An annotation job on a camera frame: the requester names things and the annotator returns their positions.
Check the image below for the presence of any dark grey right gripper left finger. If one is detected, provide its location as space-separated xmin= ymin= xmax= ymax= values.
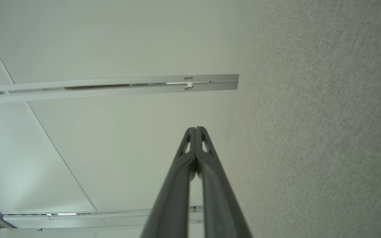
xmin=140 ymin=127 xmax=196 ymax=238

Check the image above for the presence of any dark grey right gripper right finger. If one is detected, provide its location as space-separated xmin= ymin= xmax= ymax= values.
xmin=196 ymin=127 xmax=253 ymax=238

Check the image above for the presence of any white ceiling light track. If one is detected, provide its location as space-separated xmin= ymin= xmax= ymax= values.
xmin=0 ymin=74 xmax=239 ymax=105
xmin=0 ymin=205 xmax=204 ymax=238

